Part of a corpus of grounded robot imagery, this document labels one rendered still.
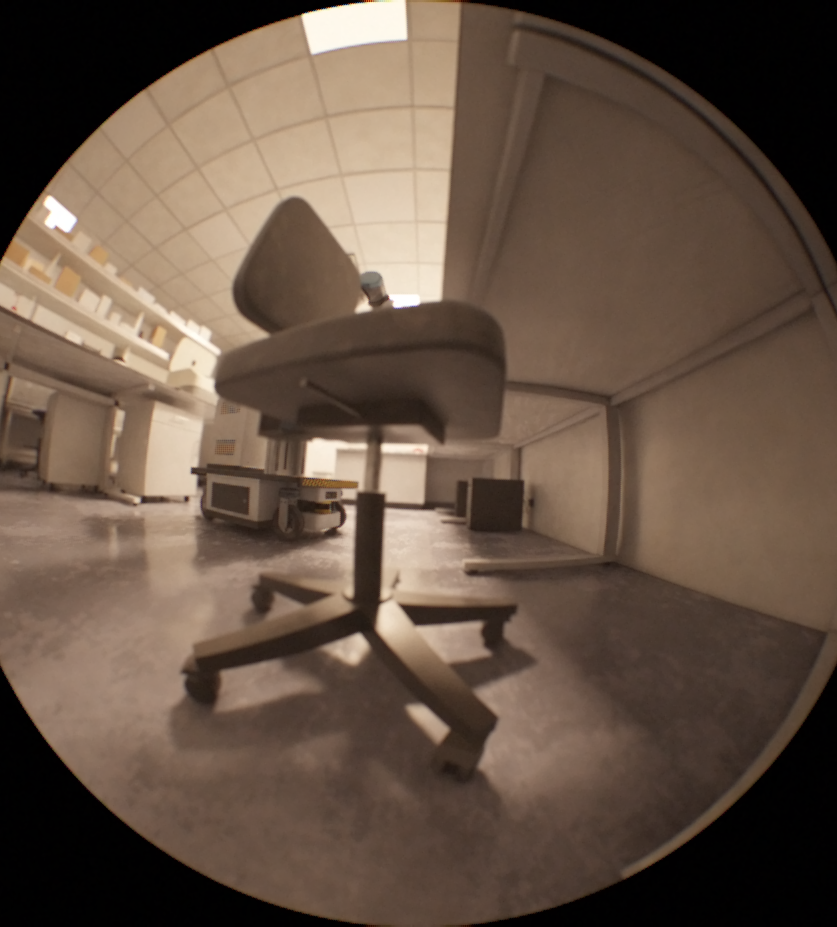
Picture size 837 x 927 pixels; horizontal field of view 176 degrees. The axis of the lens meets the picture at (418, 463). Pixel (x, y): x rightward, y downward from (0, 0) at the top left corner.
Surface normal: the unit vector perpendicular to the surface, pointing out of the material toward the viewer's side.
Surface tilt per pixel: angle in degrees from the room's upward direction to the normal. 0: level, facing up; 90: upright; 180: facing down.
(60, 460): 90
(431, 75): 180
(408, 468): 90
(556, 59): 180
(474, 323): 90
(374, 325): 90
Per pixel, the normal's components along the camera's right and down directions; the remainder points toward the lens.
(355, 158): -0.06, 0.99
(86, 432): 1.00, 0.06
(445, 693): 0.13, -0.99
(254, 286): 0.96, 0.04
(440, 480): -0.02, -0.08
